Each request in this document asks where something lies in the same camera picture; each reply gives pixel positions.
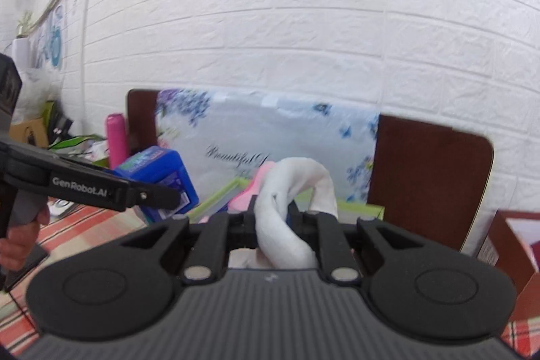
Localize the white pink glove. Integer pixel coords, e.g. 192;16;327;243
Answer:
188;162;275;223
228;157;338;270

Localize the blue wet wipes pack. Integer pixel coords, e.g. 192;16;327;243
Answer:
113;145;199;223

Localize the person's left hand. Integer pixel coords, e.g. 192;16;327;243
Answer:
0;205;50;271

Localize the light green open box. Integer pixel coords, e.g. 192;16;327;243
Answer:
186;178;384;224

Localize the green box at bedside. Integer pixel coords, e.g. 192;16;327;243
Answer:
49;134;109;168

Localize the pink thermos bottle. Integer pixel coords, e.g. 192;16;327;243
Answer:
105;113;129;169

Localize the dark wooden headboard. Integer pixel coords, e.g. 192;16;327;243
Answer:
126;89;494;249

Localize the floral Beautiful Day bag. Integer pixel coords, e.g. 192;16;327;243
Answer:
155;89;380;203

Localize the plaid bed sheet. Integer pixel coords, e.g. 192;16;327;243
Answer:
1;207;539;357

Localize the brown cardboard box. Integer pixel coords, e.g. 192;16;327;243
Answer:
477;210;539;321

